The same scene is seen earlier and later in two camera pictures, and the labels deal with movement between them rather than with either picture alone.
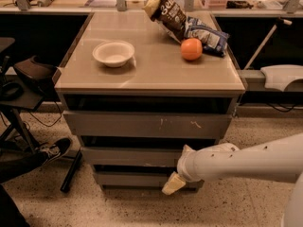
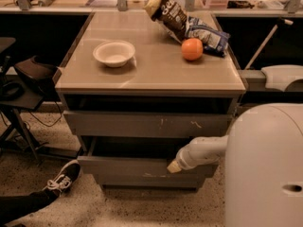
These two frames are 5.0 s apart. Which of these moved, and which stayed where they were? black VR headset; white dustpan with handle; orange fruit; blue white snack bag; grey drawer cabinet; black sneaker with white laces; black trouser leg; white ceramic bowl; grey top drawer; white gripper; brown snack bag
Moved: white gripper; black trouser leg; black sneaker with white laces
Stayed: brown snack bag; blue white snack bag; grey drawer cabinet; black VR headset; grey top drawer; orange fruit; white dustpan with handle; white ceramic bowl
